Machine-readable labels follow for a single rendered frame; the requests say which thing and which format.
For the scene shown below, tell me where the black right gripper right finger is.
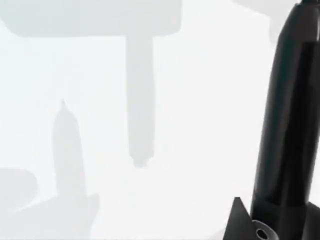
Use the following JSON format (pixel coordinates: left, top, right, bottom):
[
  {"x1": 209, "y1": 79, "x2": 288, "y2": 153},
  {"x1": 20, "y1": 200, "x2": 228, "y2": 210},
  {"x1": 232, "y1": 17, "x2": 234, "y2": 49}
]
[{"x1": 305, "y1": 201, "x2": 320, "y2": 240}]

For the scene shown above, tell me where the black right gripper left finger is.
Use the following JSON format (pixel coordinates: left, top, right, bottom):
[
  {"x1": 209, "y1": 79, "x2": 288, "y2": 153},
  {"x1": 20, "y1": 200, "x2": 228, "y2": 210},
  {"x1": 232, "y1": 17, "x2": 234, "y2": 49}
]
[{"x1": 223, "y1": 196, "x2": 254, "y2": 240}]

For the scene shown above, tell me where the black bottle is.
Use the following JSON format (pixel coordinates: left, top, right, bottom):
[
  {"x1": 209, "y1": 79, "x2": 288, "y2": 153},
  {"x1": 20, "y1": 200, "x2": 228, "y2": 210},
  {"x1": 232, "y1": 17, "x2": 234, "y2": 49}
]
[{"x1": 249, "y1": 0, "x2": 320, "y2": 240}]

